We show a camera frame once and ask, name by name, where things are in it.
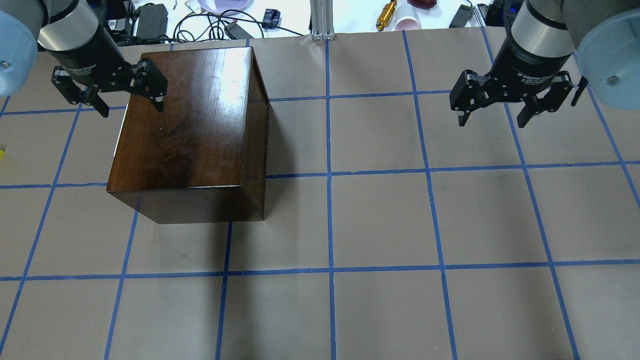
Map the red brown fruit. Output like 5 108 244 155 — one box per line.
407 0 438 10

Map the purple plate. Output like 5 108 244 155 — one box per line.
198 0 253 15

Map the pink white cup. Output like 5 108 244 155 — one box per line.
394 14 422 31

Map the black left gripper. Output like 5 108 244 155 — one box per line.
51 27 169 118

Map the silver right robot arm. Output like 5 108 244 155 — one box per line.
449 0 640 128

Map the black looped cable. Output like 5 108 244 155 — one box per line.
173 9 304 44

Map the dark wooden drawer cabinet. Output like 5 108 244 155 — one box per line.
106 47 271 224

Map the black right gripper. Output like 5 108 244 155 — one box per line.
449 38 574 129

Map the aluminium frame post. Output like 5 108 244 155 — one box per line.
310 0 336 42

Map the gold metal tool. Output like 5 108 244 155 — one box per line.
375 0 397 32

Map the black power adapter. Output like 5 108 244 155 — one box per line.
449 4 473 28

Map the small black blue device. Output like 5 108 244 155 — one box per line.
261 8 281 30

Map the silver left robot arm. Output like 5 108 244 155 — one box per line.
0 0 169 117

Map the black power brick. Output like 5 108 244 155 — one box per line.
135 3 169 44

